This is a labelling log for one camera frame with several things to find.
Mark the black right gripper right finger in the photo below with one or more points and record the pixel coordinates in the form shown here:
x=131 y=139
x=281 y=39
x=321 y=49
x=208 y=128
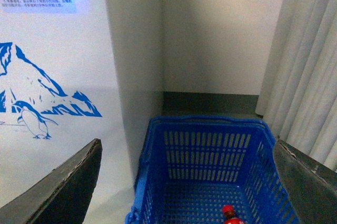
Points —
x=311 y=186

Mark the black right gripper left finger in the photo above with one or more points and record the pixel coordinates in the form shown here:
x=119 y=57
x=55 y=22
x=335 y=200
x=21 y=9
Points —
x=64 y=195

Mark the red label drink bottle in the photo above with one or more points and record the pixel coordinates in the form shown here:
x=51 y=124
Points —
x=231 y=216

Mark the white vertical curtain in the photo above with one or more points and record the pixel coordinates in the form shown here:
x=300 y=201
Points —
x=298 y=94

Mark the blue plastic shopping basket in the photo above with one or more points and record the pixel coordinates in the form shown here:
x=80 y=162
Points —
x=192 y=166

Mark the white blue chest freezer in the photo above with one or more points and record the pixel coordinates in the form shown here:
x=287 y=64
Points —
x=72 y=71

